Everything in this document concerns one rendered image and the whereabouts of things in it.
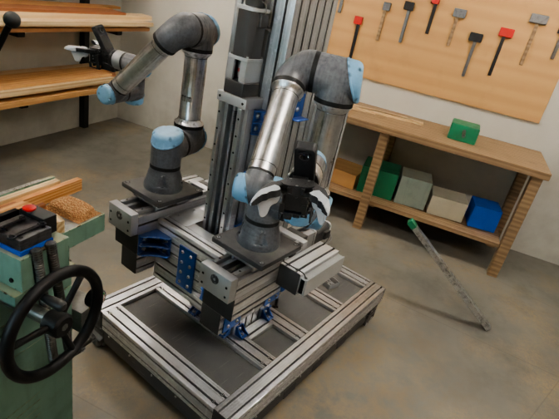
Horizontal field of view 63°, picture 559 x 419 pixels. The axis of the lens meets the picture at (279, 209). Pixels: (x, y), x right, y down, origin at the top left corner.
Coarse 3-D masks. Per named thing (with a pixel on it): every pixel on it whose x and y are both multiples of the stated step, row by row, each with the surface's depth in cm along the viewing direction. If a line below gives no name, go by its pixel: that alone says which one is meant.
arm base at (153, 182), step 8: (152, 168) 174; (160, 168) 172; (176, 168) 175; (152, 176) 174; (160, 176) 173; (168, 176) 174; (176, 176) 177; (144, 184) 177; (152, 184) 174; (160, 184) 174; (168, 184) 175; (176, 184) 177; (152, 192) 175; (160, 192) 175; (168, 192) 175; (176, 192) 178
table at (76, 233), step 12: (48, 204) 137; (60, 216) 132; (96, 216) 136; (72, 228) 128; (84, 228) 132; (96, 228) 137; (72, 240) 129; (72, 264) 119; (0, 288) 106; (12, 288) 106; (12, 300) 104
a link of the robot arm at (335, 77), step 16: (320, 64) 126; (336, 64) 126; (352, 64) 126; (320, 80) 127; (336, 80) 126; (352, 80) 125; (320, 96) 130; (336, 96) 128; (352, 96) 128; (320, 112) 133; (336, 112) 131; (320, 128) 134; (336, 128) 134; (320, 144) 135; (336, 144) 137
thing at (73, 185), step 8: (64, 184) 142; (72, 184) 144; (80, 184) 147; (40, 192) 134; (48, 192) 136; (56, 192) 139; (64, 192) 142; (72, 192) 145; (16, 200) 128; (24, 200) 129; (32, 200) 132; (40, 200) 134; (48, 200) 137
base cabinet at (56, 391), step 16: (64, 288) 134; (32, 320) 126; (0, 336) 117; (16, 352) 124; (32, 352) 130; (0, 368) 120; (32, 368) 132; (64, 368) 146; (0, 384) 122; (16, 384) 128; (32, 384) 134; (48, 384) 141; (64, 384) 149; (0, 400) 124; (16, 400) 130; (32, 400) 136; (48, 400) 144; (64, 400) 152; (0, 416) 126; (16, 416) 132; (32, 416) 139; (48, 416) 147; (64, 416) 155
